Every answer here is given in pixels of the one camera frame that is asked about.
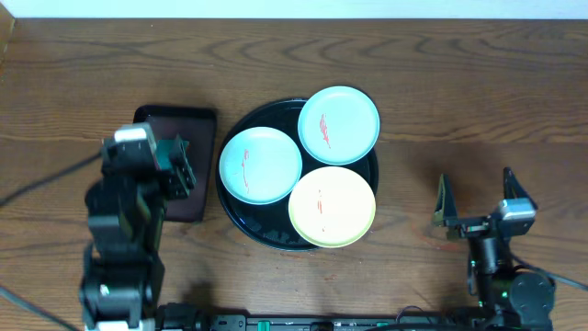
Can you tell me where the rectangular black tray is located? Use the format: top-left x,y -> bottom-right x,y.
133,105 -> 217,223

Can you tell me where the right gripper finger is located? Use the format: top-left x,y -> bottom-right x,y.
432,174 -> 458,226
503,167 -> 533,204

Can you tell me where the yellow plate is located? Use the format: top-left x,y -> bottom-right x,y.
288,166 -> 376,248

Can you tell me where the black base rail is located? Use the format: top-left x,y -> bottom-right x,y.
154,303 -> 469,331

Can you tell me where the round black tray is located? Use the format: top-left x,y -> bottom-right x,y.
217,98 -> 379,251

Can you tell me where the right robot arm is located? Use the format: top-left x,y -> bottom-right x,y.
432,167 -> 556,330

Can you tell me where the light blue plate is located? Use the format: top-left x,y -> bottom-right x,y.
298,86 -> 380,166
219,127 -> 302,205

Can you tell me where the light blue plate top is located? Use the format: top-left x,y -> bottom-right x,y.
298,86 -> 380,166

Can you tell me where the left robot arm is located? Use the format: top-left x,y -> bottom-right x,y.
79,122 -> 196,330

